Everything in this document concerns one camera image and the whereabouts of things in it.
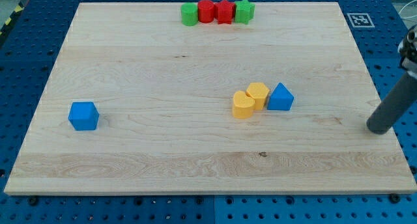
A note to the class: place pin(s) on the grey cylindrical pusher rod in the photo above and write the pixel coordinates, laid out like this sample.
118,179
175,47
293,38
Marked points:
394,105

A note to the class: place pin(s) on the white fiducial marker tag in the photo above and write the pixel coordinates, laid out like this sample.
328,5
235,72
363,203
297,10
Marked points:
360,20

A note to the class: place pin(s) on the green cylinder block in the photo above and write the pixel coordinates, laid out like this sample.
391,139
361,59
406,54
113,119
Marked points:
189,14

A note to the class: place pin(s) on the wooden board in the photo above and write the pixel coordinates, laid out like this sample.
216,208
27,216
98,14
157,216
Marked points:
164,93

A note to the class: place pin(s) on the yellow heart block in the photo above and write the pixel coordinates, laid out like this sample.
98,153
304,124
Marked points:
243,105

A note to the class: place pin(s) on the red cylinder block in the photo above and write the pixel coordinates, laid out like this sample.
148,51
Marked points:
205,11

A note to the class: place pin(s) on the red star block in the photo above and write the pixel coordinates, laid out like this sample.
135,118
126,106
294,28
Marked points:
224,11

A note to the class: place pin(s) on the silver robot tool mount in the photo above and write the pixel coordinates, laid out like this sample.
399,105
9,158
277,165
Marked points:
407,51

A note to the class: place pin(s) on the yellow pentagon block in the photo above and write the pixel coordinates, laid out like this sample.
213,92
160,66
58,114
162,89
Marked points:
259,92

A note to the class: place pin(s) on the blue triangle block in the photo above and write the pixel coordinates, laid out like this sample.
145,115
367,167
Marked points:
281,99

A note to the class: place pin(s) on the green star block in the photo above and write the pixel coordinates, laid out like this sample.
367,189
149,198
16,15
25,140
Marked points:
244,11

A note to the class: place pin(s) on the blue cube block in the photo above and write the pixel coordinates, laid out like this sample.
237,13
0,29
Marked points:
83,116

